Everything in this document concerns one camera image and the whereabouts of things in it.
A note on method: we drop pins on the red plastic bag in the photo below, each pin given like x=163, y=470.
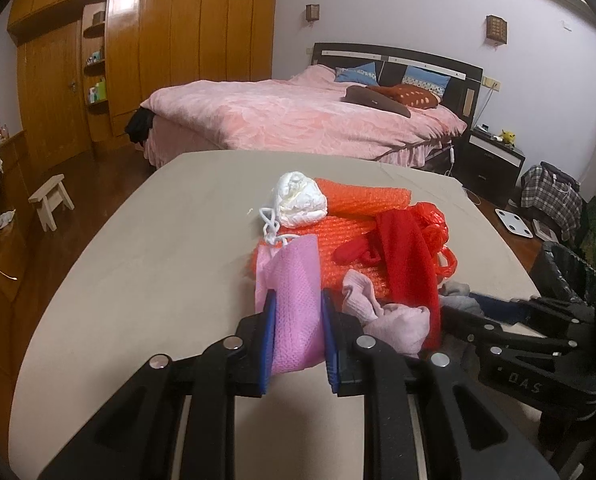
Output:
x=435, y=232

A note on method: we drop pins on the left wooden wall lamp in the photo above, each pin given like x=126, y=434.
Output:
x=312, y=13

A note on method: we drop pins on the right wooden wall lamp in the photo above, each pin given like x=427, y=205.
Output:
x=496, y=29

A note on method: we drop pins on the right blue pillow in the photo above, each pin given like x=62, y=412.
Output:
x=426, y=79

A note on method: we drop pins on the pink mesh pouch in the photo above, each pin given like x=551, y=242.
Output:
x=293, y=271

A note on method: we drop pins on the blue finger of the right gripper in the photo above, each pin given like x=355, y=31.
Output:
x=508, y=312

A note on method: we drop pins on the wooden wall lamp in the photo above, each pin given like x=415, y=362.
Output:
x=312, y=13
x=496, y=29

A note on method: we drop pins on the yellow plush toy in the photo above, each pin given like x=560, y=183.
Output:
x=508, y=137

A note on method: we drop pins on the grey sock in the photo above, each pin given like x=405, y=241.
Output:
x=455, y=295

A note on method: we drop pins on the left blue pillow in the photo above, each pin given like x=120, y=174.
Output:
x=365, y=74

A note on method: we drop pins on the plaid cloth covered chair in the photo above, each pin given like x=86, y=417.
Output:
x=555, y=195

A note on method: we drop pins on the white bathroom scale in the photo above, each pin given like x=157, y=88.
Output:
x=513, y=223

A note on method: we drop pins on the red cloth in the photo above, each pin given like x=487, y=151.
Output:
x=397, y=245

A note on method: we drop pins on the black bed headboard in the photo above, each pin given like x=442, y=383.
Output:
x=391, y=63

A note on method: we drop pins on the pink quilted bed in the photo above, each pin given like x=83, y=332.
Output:
x=308, y=113

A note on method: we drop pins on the wooden wardrobe wall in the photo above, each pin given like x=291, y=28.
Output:
x=84, y=66

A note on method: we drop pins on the brown dotted cushion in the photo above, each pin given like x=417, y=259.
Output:
x=409, y=95

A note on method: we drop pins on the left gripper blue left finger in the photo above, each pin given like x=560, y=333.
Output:
x=266, y=339

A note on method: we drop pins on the small white wooden stool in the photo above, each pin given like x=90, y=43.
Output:
x=51, y=194

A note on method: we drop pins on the dark brown flat cushion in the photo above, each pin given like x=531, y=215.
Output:
x=369, y=98

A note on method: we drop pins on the blue pillow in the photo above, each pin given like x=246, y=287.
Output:
x=426, y=79
x=365, y=74

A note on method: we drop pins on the orange foam net sheet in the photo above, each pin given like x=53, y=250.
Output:
x=356, y=200
x=332, y=232

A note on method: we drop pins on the pale pink sock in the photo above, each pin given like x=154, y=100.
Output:
x=404, y=328

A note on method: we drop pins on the wooden side desk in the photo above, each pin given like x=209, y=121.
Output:
x=14, y=222

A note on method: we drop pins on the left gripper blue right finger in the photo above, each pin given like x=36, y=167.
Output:
x=328, y=315

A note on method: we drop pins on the white paper ball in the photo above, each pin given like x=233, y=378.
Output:
x=296, y=202

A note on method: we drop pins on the black white nightstand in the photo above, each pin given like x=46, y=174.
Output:
x=487, y=167

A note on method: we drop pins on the black bag lined trash bin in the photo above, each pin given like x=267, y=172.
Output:
x=561, y=274

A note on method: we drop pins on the wall power socket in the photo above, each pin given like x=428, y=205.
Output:
x=490, y=83

